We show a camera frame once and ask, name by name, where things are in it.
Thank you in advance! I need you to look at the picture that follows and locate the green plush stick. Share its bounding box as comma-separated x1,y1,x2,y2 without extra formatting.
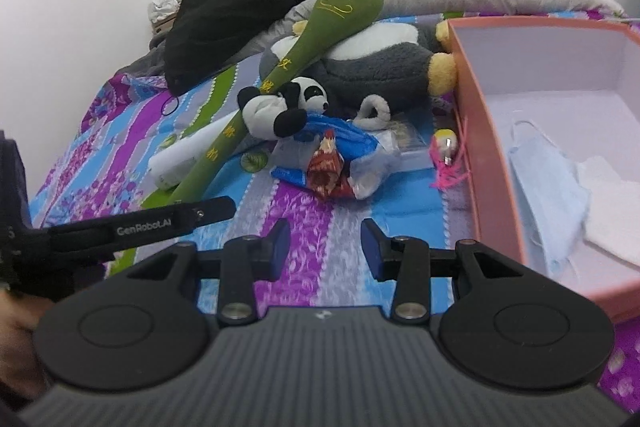
167,0,386,208

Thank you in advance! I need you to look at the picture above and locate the white tube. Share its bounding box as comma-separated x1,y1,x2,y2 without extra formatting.
147,109,246,188

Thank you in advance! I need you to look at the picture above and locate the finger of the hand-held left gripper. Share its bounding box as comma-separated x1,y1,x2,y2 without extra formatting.
47,196,237,267

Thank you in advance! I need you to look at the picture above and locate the yellow ball pink tassel keychain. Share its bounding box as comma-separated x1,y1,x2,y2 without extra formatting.
429,117,471,192

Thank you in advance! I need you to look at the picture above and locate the clear plastic packet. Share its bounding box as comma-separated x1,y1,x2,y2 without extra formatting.
375,122,436,170

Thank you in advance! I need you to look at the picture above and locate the blue face mask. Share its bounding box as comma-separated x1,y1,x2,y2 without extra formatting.
507,119,593,275

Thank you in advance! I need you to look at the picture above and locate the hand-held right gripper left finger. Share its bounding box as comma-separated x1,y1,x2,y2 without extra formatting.
112,218,292,327

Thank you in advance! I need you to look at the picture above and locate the pink cardboard box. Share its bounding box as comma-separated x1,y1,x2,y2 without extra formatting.
445,17,640,323

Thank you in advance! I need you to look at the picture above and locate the blue white plastic bag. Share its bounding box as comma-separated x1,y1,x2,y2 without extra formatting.
270,112,403,200

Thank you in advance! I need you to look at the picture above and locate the panda plush toy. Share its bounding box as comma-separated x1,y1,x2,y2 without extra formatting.
236,77,331,140

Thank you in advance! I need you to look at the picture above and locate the red foil wrapper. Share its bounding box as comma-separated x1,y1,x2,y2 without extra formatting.
306,130,358,200

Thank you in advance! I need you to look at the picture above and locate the black clothing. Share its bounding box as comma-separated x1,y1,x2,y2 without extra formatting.
164,0,381,96

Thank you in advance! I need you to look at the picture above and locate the grey penguin plush toy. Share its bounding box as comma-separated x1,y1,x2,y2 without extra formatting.
257,19,458,120

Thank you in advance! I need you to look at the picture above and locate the white crumpled cloth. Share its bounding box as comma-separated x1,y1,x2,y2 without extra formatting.
147,0,188,25

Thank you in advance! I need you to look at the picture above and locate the striped floral bed sheet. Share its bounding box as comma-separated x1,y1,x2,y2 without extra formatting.
27,9,640,408

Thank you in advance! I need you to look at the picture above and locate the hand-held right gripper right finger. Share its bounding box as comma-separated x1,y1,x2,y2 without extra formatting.
360,218,531,324

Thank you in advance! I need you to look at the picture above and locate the person's left hand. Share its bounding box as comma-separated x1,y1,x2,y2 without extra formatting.
0,289,53,404

